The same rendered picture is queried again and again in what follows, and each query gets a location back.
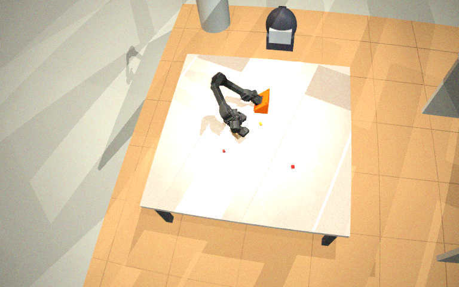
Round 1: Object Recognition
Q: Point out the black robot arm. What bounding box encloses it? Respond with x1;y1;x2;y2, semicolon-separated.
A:
210;72;263;133

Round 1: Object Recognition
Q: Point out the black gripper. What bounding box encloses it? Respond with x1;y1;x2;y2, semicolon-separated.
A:
238;126;249;137

